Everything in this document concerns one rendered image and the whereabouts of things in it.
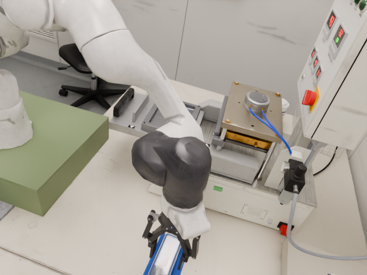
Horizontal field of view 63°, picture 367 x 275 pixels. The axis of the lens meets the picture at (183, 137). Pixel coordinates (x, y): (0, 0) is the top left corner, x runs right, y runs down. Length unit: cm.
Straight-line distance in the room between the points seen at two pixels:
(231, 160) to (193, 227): 35
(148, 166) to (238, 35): 200
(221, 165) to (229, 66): 173
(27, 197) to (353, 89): 93
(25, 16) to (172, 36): 203
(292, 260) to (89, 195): 69
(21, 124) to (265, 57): 192
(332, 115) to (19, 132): 94
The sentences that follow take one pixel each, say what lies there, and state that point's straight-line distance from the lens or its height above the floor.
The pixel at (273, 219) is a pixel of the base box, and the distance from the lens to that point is 108.
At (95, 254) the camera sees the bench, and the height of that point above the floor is 75.
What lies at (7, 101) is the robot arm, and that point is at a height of 103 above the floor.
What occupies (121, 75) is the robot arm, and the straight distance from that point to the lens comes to 63.
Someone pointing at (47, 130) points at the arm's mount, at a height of 87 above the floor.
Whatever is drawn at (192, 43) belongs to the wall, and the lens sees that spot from 260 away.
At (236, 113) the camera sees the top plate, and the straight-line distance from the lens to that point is 93.
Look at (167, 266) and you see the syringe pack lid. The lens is 91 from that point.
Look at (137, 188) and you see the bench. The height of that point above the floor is 75.
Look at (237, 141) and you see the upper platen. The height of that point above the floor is 103.
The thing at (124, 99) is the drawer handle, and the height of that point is 101.
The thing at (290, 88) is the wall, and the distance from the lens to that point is 264.
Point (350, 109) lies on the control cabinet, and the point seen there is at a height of 126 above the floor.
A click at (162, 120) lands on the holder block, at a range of 105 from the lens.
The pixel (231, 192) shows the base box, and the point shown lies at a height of 88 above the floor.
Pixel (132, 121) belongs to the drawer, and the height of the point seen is 97.
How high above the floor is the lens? 160
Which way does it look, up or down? 39 degrees down
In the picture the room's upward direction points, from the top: 12 degrees clockwise
